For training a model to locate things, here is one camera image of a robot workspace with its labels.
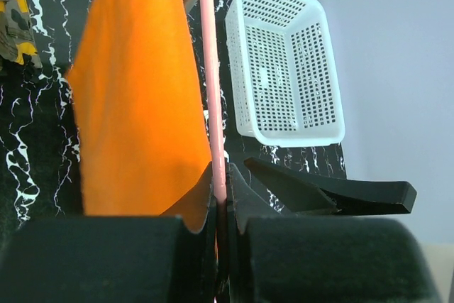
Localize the black marble pattern mat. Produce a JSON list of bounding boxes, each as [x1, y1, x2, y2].
[[1, 0, 346, 237]]

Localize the white plastic basket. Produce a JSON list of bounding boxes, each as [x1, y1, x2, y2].
[[225, 0, 345, 148]]

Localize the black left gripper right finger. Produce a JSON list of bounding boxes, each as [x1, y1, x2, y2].
[[227, 164, 441, 302]]

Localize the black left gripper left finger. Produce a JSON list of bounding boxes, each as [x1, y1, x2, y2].
[[1, 168, 216, 302]]

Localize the orange trousers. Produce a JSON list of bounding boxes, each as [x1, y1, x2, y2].
[[67, 0, 211, 216]]

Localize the camouflage yellow trousers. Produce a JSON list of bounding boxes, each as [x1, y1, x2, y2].
[[1, 0, 43, 77]]

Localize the pink hanger with orange trousers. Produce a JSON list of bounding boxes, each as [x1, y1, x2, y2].
[[200, 0, 227, 204]]

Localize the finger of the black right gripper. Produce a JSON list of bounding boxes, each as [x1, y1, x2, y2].
[[244, 158, 417, 215]]

